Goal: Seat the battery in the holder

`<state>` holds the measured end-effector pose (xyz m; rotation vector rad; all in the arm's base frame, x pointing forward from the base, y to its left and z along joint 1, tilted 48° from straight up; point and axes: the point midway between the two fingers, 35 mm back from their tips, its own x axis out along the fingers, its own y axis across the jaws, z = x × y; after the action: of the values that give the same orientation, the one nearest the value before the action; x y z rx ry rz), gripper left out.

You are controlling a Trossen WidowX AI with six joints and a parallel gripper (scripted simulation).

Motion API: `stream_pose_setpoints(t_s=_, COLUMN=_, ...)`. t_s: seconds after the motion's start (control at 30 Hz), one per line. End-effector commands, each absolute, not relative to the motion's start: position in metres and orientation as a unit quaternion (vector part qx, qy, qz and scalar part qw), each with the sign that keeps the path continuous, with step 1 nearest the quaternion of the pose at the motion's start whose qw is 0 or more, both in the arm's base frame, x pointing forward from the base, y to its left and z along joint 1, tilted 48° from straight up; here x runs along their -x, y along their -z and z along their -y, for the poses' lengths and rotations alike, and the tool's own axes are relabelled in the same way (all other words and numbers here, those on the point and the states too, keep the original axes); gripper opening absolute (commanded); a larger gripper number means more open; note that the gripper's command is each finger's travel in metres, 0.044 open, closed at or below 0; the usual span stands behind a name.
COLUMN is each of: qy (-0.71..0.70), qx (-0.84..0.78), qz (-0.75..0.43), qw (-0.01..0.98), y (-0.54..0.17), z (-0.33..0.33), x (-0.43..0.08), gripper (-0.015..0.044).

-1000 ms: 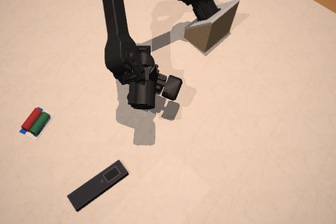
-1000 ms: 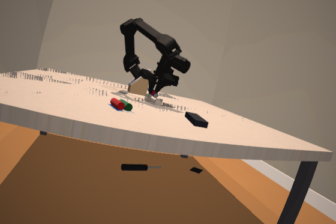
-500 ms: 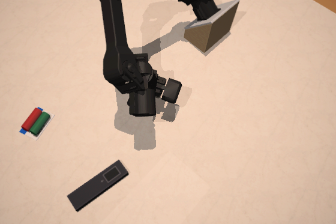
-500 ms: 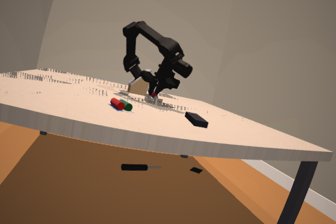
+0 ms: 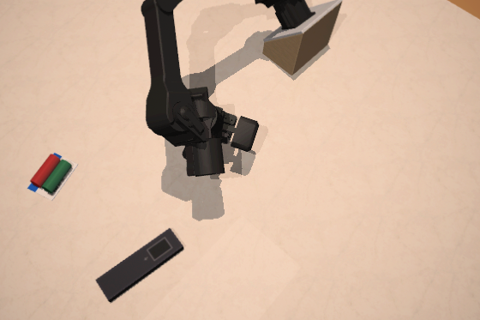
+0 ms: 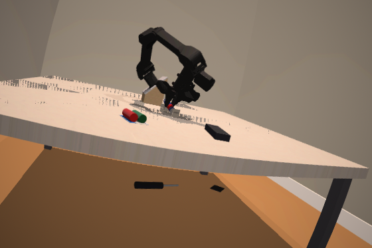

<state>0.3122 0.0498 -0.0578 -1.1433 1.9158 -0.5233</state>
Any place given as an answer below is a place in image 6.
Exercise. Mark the blue and red battery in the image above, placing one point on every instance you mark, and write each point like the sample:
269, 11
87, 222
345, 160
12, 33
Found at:
170, 107

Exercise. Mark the black-handled screwdriver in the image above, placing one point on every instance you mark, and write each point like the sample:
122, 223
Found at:
152, 185

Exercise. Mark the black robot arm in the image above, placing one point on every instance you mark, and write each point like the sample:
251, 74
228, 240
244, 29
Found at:
188, 56

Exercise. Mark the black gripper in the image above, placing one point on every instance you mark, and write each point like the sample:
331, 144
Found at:
172, 92

